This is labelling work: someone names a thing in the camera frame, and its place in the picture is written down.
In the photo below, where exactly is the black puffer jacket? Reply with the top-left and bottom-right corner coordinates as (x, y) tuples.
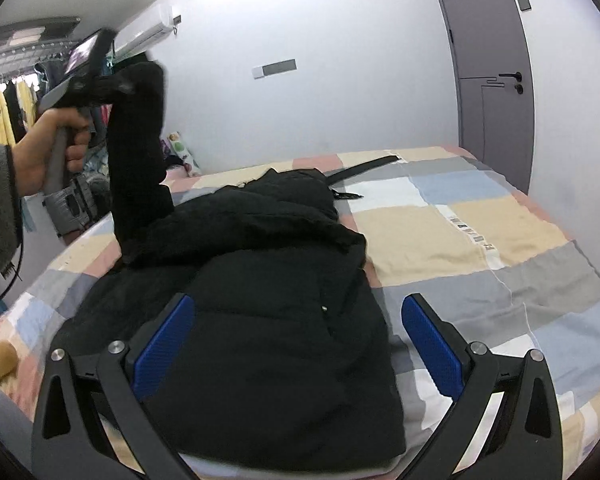
(54, 62), (405, 472)

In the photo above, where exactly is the person left hand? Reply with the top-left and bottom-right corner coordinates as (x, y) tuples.
(12, 108), (91, 197)

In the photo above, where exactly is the white air conditioner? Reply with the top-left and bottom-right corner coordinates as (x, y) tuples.
(114, 2), (175, 61)

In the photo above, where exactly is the dotted pillow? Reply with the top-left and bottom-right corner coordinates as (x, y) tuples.
(161, 131), (202, 177)

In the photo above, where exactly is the patchwork bed cover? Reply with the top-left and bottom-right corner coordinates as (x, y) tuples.
(0, 144), (600, 480)

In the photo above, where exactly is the grey door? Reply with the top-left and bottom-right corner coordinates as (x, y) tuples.
(439, 0), (534, 193)

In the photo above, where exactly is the grey wall switch panel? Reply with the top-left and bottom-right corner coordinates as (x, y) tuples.
(251, 58), (297, 79)

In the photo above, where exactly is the black belt strap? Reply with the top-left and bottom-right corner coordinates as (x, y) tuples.
(324, 154), (401, 202)

